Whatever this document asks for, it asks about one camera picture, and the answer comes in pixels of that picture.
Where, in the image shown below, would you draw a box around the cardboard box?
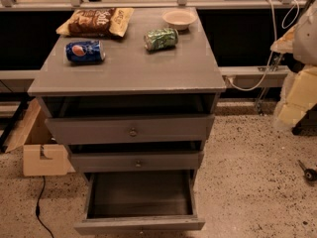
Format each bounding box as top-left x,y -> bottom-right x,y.
6,99 -> 74,177

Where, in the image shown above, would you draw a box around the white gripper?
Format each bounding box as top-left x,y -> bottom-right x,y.
269,25 -> 317,131

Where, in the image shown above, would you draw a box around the grey drawer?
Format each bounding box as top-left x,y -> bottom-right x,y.
70,151 -> 204,173
46,115 -> 215,145
74,170 -> 205,235

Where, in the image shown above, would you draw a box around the metal diagonal rod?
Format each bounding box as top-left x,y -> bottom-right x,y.
255,54 -> 283,115

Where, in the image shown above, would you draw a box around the brown yellow chip bag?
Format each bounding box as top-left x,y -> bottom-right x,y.
56,8 -> 134,38

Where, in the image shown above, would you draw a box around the grey top drawer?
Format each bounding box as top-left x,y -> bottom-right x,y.
46,115 -> 215,145

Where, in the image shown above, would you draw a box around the white bowl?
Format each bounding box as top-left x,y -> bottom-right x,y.
162,9 -> 197,31

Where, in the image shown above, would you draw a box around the grey middle drawer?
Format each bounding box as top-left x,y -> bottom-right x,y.
70,151 -> 204,173

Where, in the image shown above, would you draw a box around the blue pepsi can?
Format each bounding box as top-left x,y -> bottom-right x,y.
65,41 -> 105,63

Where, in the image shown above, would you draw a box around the grey drawer cabinet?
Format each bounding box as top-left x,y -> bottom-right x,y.
27,6 -> 228,183

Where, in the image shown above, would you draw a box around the black floor tool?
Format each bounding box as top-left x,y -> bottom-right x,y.
298,161 -> 317,181

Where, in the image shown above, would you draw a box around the green soda can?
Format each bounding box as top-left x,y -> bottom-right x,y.
144,28 -> 178,52

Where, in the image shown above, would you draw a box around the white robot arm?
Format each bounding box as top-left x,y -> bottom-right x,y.
270,1 -> 317,131

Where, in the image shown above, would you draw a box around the grey bottom drawer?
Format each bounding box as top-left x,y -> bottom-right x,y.
74,170 -> 205,235

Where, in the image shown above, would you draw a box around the black power cable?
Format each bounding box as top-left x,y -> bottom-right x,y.
35,176 -> 55,238

